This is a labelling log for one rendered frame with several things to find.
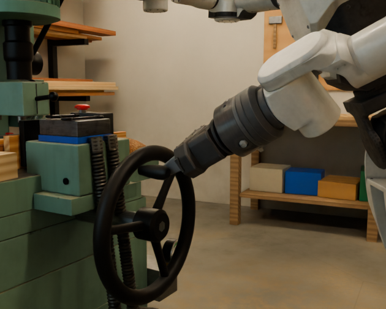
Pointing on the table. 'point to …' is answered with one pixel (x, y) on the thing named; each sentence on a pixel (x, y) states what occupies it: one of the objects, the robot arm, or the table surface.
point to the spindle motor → (24, 11)
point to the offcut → (2, 166)
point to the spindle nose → (18, 49)
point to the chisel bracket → (17, 99)
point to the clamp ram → (27, 130)
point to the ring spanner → (81, 118)
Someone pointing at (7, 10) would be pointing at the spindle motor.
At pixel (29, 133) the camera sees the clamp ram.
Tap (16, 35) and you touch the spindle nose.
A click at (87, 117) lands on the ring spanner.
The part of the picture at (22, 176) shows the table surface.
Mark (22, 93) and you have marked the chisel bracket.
